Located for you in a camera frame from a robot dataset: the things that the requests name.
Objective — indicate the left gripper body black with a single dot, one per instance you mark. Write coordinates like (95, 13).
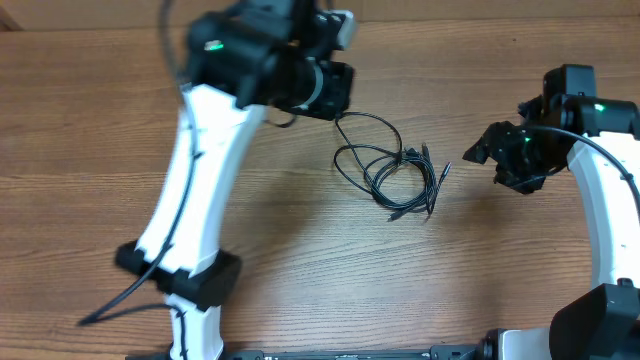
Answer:
(315, 91)

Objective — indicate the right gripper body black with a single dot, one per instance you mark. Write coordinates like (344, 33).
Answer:
(522, 161)

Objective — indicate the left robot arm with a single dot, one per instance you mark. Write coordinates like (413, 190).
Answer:
(241, 61)

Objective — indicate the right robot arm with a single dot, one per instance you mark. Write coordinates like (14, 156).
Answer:
(570, 127)

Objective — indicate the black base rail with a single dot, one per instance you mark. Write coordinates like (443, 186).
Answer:
(350, 354)

